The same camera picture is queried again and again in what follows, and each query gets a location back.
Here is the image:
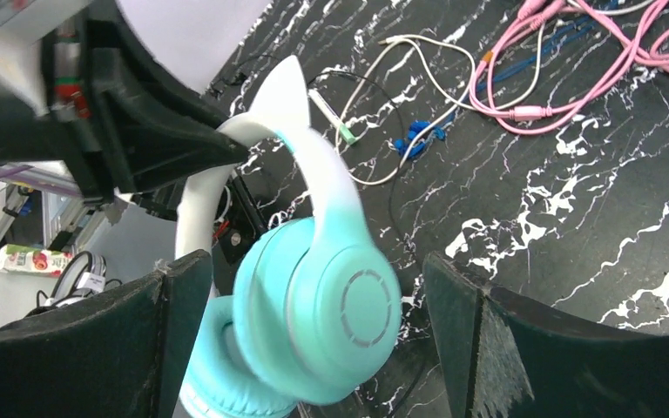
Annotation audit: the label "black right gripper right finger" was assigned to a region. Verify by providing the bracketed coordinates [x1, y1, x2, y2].
[422, 253, 669, 417]

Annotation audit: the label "white green marker pen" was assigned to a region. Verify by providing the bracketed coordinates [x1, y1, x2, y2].
[307, 89, 357, 145]

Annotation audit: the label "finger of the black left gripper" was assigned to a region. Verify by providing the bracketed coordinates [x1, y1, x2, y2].
[83, 1, 248, 199]

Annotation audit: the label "blue cable with earbuds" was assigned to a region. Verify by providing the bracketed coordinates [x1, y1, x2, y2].
[393, 11, 601, 159]

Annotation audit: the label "teal white cat-ear headphones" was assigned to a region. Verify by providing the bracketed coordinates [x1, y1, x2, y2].
[179, 56, 402, 417]

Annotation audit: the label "white cable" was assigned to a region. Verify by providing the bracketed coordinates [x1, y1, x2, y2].
[334, 0, 659, 187]

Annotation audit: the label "pink cable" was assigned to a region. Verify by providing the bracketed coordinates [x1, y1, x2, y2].
[468, 0, 669, 137]

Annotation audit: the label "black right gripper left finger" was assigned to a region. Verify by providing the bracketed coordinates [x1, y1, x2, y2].
[0, 250, 213, 417]

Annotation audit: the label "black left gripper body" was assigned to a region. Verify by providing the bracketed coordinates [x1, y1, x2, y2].
[0, 23, 115, 199]

